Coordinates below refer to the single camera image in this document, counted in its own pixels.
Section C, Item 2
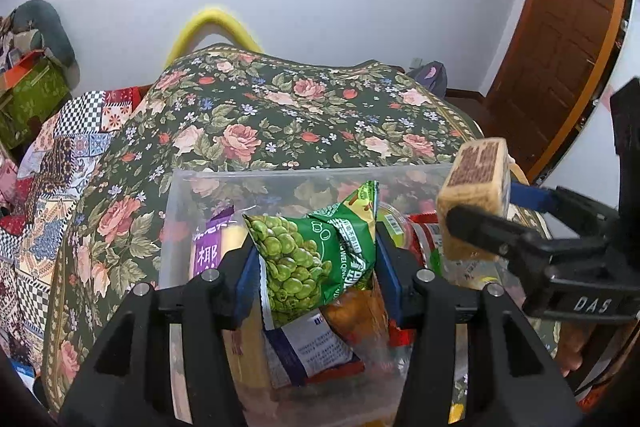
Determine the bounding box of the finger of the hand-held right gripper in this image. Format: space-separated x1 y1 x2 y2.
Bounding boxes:
444 205 557 269
510 183 621 234

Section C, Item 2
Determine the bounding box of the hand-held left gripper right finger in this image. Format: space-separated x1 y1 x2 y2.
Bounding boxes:
375 222 583 427

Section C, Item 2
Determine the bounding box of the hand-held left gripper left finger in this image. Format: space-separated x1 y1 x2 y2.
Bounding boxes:
59 237 261 427

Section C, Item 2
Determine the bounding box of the orange bread packet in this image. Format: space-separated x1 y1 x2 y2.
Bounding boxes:
322 276 392 349

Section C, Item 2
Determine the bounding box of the purple snack packet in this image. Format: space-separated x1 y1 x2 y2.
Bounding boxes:
192 207 251 281

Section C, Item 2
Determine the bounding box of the yellow jelly cup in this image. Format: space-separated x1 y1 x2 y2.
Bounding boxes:
376 202 414 251

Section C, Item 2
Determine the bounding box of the beige cracker packet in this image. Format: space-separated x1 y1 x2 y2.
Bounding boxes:
436 138 512 262

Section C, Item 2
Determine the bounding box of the red snack packet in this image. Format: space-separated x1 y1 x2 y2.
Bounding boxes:
407 213 447 269

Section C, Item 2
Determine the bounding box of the green pea snack packet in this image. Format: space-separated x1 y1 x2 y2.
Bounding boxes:
243 181 379 330

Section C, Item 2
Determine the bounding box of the blue white red packet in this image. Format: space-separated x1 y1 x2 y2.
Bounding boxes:
262 307 366 389

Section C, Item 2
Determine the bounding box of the clear plastic storage box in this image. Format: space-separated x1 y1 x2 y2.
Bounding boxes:
159 163 506 427

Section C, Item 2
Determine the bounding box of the person's right hand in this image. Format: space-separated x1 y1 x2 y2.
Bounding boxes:
559 322 601 376

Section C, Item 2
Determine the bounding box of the white sliding wardrobe door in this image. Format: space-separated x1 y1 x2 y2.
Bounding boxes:
540 0 640 188

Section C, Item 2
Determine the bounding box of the brown wooden door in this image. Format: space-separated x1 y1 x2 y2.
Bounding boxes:
482 0 628 182

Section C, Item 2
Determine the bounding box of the dark backpack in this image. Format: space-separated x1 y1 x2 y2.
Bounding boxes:
406 61 447 98

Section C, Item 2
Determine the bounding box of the green floral blanket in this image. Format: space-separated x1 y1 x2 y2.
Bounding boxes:
42 44 556 413

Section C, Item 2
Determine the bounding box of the patchwork quilt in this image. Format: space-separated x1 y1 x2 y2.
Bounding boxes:
0 89 151 378

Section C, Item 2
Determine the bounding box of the white blue box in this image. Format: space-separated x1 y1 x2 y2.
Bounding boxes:
10 359 37 381

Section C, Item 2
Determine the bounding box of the yellow chair back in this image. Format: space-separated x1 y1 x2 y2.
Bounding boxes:
164 7 263 70

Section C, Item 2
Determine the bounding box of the green patterned bag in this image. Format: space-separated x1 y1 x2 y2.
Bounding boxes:
0 57 72 150

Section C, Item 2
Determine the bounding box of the orange cardboard box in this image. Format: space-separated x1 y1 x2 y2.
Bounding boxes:
0 51 47 90

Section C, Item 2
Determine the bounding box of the grey pillow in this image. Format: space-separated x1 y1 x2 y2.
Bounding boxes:
12 0 81 88

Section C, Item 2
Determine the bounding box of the patterned cloth pile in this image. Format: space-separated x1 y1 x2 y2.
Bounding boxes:
0 14 45 72

